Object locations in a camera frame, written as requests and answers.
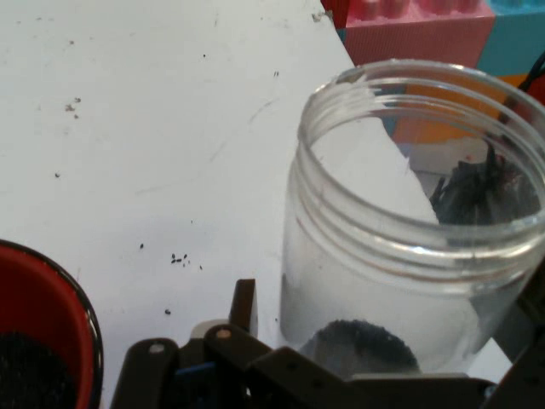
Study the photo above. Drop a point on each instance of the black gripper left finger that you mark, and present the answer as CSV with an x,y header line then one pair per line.
x,y
238,370

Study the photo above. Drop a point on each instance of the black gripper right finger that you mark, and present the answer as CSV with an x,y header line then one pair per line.
x,y
528,383

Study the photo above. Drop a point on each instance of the small black seed portion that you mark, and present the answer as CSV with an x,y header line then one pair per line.
x,y
362,347

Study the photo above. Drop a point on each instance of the clear plastic jar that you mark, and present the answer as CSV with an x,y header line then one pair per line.
x,y
383,272

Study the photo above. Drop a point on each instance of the red bowl with black rim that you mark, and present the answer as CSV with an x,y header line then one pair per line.
x,y
47,298

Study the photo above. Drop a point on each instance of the large black seed heap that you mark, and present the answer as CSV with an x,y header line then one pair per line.
x,y
30,375

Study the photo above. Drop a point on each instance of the orange foam block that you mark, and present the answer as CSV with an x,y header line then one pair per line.
x,y
511,80

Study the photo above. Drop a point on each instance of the teal foam block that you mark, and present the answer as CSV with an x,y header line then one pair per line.
x,y
519,38

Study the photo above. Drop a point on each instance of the red foam block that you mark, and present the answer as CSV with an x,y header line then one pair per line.
x,y
417,38

